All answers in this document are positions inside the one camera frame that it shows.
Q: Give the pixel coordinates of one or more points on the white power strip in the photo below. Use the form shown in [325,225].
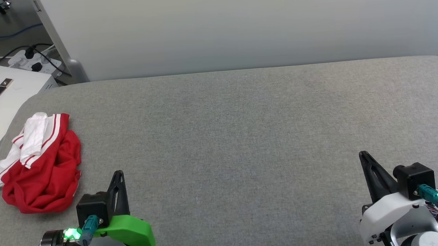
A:
[20,59]

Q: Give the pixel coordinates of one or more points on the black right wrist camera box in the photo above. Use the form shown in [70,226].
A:
[415,180]

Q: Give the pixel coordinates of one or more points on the black clamp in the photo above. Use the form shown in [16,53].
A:
[1,9]

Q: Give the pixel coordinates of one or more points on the white partition panel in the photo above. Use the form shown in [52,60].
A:
[235,21]

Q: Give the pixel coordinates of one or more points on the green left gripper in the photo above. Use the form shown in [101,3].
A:
[134,231]

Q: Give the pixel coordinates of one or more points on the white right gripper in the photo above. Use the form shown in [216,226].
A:
[383,215]

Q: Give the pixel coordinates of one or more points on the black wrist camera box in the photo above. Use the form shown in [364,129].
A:
[415,180]
[94,207]

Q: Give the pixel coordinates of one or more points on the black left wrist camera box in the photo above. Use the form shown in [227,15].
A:
[94,207]

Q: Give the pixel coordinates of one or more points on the red and white garment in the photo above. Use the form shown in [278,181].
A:
[49,177]

